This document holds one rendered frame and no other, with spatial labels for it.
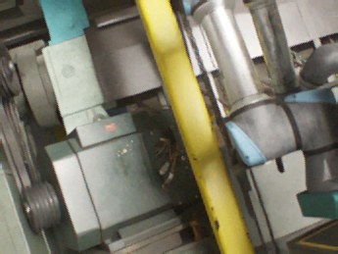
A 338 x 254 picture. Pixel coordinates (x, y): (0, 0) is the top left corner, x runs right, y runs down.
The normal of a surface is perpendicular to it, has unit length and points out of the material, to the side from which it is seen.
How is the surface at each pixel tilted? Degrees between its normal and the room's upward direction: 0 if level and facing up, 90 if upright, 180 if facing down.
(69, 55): 90
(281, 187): 90
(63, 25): 90
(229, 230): 90
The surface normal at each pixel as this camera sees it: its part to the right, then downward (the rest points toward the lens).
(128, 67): 0.11, -0.10
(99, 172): 0.42, -0.20
